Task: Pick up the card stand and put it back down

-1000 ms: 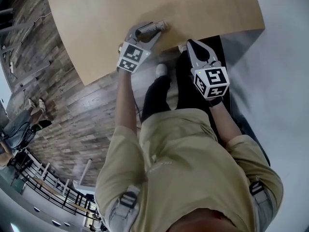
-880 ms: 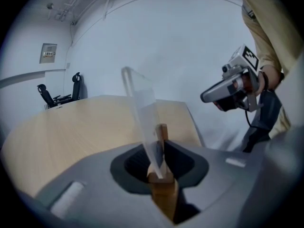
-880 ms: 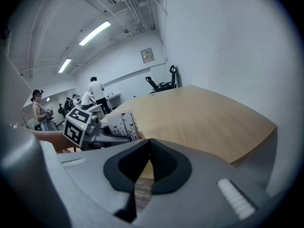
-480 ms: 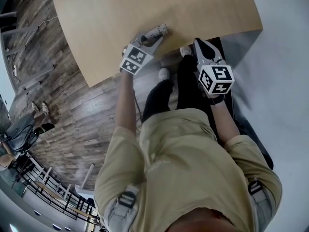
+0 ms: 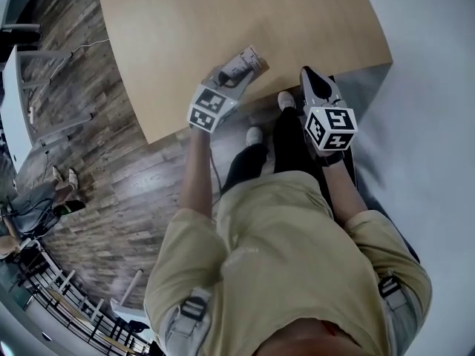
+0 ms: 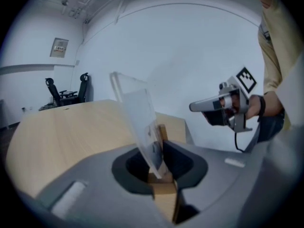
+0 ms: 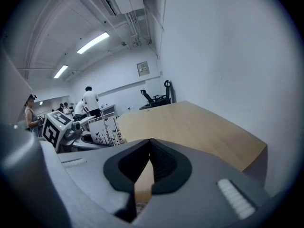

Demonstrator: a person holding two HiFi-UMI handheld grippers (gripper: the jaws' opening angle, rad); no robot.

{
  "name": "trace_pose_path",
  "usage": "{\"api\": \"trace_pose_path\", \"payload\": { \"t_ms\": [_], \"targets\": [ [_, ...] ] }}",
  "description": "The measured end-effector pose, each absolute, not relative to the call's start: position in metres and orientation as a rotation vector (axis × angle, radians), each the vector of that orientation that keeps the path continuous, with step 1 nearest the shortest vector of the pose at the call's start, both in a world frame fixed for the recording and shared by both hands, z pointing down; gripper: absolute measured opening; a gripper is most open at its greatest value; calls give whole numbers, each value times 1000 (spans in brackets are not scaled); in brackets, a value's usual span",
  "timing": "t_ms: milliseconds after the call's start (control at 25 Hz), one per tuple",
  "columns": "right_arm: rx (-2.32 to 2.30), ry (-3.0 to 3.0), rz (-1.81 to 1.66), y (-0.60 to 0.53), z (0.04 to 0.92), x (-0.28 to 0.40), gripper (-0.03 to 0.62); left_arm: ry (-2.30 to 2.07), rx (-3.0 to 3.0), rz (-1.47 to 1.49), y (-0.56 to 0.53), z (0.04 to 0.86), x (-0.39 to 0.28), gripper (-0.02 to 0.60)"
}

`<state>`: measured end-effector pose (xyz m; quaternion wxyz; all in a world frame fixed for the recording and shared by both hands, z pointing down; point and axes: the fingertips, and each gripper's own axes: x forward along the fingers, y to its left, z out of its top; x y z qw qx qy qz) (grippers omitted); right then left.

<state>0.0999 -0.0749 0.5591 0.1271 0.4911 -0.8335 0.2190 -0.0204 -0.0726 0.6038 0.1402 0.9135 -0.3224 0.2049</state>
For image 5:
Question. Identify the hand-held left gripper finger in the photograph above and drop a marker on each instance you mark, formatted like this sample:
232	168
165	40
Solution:
237	65

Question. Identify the white shoe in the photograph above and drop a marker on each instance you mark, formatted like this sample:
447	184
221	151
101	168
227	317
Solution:
286	99
254	135

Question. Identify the white desk with grey frame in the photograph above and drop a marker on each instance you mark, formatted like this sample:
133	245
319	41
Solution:
16	106

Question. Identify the person's right forearm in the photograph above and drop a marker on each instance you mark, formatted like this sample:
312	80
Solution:
343	191

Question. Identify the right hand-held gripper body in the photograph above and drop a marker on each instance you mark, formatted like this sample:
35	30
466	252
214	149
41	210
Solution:
328	124

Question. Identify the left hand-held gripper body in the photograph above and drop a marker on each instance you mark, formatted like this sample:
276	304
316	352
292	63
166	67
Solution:
213	107

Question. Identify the black trousers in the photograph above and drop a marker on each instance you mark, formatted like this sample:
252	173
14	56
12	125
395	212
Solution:
287	143

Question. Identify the white power strip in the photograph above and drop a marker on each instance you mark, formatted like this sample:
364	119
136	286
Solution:
32	114

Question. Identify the black metal railing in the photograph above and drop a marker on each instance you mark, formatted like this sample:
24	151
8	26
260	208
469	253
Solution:
67	302

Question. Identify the beige shirt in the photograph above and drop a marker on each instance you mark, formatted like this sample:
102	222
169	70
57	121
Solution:
278	254

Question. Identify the small white table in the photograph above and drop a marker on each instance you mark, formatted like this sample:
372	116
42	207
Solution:
128	302

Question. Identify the person's chin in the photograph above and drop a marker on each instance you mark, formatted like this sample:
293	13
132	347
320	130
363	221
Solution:
315	337

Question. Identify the person's left forearm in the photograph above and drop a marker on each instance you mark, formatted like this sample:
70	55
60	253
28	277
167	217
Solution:
196	169

